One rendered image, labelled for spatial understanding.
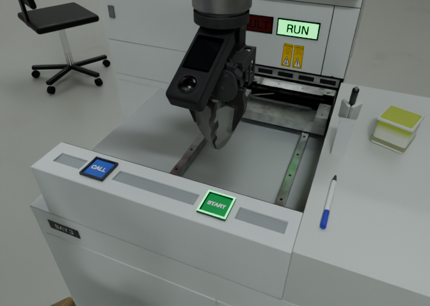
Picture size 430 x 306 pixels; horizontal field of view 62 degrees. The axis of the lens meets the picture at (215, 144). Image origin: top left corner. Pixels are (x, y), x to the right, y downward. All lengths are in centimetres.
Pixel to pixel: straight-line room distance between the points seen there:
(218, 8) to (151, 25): 82
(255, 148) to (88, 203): 48
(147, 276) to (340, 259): 44
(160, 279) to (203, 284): 11
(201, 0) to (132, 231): 49
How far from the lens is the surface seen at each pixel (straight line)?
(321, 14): 104
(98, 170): 76
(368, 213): 70
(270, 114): 106
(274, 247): 61
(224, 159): 98
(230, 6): 44
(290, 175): 90
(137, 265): 86
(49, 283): 184
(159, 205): 67
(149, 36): 127
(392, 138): 84
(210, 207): 65
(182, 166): 91
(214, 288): 78
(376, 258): 64
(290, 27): 106
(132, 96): 143
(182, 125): 111
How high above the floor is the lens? 144
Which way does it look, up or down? 37 degrees down
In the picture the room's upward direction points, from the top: straight up
